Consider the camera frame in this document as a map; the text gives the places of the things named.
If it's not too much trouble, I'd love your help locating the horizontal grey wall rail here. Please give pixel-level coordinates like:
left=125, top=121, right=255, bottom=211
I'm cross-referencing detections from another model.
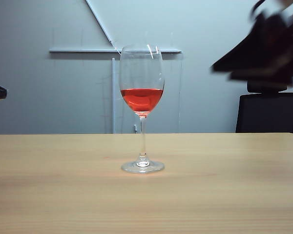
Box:
left=48, top=47, right=182, bottom=54

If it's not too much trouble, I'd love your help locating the clear goblet with red liquid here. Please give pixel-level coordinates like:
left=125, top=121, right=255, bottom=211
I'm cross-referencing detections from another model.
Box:
left=119, top=44, right=166, bottom=174

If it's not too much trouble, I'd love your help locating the diagonal grey wall rail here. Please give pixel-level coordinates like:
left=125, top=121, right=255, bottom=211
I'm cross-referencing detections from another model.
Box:
left=85, top=0, right=114, bottom=46

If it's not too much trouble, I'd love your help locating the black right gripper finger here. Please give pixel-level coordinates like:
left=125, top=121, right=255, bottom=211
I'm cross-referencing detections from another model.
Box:
left=211, top=14, right=293, bottom=79
left=229, top=72, right=293, bottom=85

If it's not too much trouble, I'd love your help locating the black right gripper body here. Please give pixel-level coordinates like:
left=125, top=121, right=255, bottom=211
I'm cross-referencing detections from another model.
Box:
left=249, top=0, right=293, bottom=23

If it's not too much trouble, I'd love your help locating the vertical white wall strip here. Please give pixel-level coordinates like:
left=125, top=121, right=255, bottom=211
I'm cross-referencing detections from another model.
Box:
left=111, top=58, right=116, bottom=134

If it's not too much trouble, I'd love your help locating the black office chair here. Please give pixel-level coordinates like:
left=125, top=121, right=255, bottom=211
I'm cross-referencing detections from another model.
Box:
left=235, top=80, right=293, bottom=135

